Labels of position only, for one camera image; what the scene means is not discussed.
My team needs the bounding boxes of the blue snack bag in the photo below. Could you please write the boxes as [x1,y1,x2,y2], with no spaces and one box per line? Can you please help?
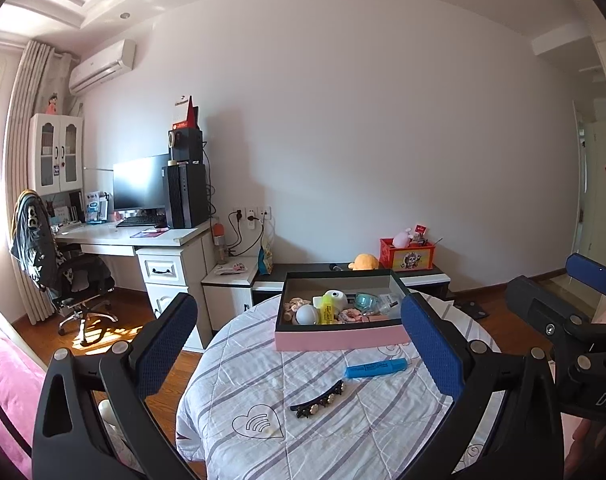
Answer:
[257,242,275,276]

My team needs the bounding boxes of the white glass-door cabinet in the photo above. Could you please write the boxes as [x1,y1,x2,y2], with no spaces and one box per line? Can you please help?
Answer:
[28,112,85,196]

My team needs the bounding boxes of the red printed box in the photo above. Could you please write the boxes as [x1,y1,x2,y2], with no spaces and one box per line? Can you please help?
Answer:
[379,237,436,271]

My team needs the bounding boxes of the white door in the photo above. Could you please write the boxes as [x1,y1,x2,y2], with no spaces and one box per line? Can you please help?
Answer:
[572,100,592,262]

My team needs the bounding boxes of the dark printed jacket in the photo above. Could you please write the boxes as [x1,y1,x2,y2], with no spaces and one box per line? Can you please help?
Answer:
[11,190,60,292]

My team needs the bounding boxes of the pink bedding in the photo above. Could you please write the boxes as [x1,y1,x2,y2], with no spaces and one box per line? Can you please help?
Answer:
[0,304,50,472]

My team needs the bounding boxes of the orange cap bottle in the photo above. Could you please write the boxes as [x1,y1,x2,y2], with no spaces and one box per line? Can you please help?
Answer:
[212,222,230,264]

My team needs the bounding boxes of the black computer tower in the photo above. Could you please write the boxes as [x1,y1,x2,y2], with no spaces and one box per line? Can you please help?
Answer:
[166,162,209,230]

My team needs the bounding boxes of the pink storage box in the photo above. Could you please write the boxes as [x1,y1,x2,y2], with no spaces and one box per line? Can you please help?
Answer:
[274,268,412,353]

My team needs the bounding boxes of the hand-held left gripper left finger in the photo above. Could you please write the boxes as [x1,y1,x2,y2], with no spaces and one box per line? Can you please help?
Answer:
[32,291,204,480]

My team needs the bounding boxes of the striped curtain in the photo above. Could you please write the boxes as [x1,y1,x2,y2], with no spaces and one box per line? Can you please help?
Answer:
[5,39,80,327]

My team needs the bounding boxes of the black speaker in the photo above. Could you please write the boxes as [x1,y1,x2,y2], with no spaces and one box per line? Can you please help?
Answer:
[167,128,204,164]

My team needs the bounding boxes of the white bedside cabinet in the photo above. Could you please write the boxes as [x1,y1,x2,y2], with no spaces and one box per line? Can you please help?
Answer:
[201,256,260,332]

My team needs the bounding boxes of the black floor scale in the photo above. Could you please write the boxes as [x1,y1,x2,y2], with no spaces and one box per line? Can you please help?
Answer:
[455,298,489,320]

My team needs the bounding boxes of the red paper box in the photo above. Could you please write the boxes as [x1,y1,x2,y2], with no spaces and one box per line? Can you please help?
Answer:
[171,94,202,131]

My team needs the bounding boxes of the white desk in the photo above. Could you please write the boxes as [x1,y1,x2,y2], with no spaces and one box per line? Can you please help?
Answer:
[55,219,220,352]

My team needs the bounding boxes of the yellow plush toy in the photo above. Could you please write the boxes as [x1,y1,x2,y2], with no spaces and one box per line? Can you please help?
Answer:
[347,253,380,271]

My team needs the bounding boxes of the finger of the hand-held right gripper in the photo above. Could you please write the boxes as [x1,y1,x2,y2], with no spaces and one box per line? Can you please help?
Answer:
[505,275,604,397]
[565,252,606,297]

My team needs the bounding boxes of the yellow bottle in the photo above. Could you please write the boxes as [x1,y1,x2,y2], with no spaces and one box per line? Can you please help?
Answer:
[316,295,336,325]

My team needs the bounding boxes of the white wall outlets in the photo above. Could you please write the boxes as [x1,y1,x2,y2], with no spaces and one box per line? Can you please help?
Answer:
[231,205,274,219]

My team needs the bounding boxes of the teal brush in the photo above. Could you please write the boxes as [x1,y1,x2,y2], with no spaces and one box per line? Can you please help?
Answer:
[355,292,384,314]

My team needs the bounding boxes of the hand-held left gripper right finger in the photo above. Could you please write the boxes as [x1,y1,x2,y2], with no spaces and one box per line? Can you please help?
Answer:
[400,291,564,480]

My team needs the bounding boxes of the black studded hair clip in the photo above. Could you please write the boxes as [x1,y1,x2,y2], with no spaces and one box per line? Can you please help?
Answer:
[289,379,346,420]

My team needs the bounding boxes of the white air conditioner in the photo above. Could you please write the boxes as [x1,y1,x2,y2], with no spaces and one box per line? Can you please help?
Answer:
[68,39,136,96]

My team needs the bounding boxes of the blue highlighter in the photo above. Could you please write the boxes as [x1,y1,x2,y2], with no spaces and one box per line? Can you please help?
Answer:
[345,358,409,380]

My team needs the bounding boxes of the striped white quilt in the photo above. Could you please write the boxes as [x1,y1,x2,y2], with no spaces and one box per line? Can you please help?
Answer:
[176,290,510,472]

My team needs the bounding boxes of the black office chair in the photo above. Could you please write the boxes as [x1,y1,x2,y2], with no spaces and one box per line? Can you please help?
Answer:
[12,190,120,347]

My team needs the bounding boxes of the black computer monitor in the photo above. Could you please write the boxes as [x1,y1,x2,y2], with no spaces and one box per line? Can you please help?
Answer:
[112,153,170,213]

